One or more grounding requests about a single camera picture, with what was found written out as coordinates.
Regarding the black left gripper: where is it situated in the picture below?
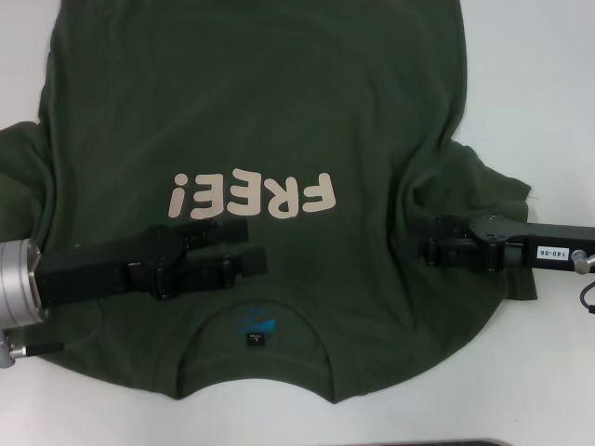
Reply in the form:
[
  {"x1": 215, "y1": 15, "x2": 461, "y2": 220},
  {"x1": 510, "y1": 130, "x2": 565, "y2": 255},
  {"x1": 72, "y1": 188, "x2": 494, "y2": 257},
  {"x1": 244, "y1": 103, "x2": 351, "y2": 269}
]
[{"x1": 35, "y1": 217, "x2": 271, "y2": 308}]

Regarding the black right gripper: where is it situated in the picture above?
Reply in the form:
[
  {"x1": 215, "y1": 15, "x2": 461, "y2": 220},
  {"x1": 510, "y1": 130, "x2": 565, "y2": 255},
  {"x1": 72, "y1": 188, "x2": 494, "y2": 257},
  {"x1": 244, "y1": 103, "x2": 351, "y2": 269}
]
[{"x1": 416, "y1": 213, "x2": 595, "y2": 277}]

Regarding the dark green FREE t-shirt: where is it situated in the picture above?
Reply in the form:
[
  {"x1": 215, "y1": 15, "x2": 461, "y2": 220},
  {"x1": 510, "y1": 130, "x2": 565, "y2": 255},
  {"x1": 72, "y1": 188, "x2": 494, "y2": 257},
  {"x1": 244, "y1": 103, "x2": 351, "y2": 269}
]
[{"x1": 0, "y1": 0, "x2": 540, "y2": 406}]

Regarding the silver right cable connector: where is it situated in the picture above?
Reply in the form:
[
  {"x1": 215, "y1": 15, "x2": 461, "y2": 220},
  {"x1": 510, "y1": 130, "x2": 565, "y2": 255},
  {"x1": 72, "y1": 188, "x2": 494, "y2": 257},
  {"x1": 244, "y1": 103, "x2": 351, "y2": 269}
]
[{"x1": 571, "y1": 249, "x2": 595, "y2": 276}]

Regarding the silver cable connector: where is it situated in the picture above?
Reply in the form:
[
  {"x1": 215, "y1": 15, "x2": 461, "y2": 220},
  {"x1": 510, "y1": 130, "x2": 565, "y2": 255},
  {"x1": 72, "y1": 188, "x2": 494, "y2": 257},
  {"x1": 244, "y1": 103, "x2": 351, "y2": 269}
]
[
  {"x1": 0, "y1": 341, "x2": 28, "y2": 372},
  {"x1": 571, "y1": 249, "x2": 595, "y2": 276}
]

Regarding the dark right arm cable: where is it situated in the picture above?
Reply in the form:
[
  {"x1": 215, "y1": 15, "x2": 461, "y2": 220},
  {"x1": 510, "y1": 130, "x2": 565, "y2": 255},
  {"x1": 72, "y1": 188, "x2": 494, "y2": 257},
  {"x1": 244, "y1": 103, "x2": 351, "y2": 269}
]
[{"x1": 577, "y1": 277, "x2": 595, "y2": 329}]

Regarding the dark arm cable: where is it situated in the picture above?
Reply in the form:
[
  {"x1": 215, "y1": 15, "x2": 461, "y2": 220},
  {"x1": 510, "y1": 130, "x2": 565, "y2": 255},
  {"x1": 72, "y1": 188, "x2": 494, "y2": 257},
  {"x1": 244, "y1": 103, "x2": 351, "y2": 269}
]
[
  {"x1": 22, "y1": 319, "x2": 101, "y2": 358},
  {"x1": 577, "y1": 277, "x2": 595, "y2": 329}
]

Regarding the dark left arm cable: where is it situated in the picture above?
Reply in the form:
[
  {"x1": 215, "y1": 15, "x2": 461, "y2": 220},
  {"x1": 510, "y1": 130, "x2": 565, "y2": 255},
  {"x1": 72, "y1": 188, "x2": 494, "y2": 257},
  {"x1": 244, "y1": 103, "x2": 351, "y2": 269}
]
[{"x1": 22, "y1": 319, "x2": 101, "y2": 358}]

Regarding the silver left cable connector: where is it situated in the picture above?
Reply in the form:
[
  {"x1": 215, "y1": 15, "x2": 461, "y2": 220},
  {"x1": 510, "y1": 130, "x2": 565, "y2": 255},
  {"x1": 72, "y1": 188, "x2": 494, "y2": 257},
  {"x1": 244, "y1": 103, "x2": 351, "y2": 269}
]
[{"x1": 0, "y1": 341, "x2": 28, "y2": 372}]

